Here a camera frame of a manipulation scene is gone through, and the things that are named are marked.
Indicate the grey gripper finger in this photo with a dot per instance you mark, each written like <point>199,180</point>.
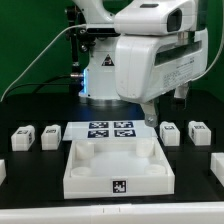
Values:
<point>181,91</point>
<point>150,113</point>

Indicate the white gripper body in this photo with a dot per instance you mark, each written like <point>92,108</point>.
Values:
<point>147,67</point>

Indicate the white square tabletop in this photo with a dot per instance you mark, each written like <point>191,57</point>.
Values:
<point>117,168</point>

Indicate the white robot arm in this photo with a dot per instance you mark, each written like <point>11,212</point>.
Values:
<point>99,75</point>

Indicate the white marker sheet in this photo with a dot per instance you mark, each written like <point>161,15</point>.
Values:
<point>108,130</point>

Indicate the white block right edge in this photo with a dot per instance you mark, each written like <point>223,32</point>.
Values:
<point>217,166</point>

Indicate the white block edge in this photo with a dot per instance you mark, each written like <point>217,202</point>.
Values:
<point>2,171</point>
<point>217,166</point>

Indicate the white block left edge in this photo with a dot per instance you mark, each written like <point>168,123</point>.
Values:
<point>2,171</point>

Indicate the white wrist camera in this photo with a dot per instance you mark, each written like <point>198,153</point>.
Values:
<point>155,17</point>

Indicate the white front rail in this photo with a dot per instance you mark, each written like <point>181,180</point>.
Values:
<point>169,213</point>

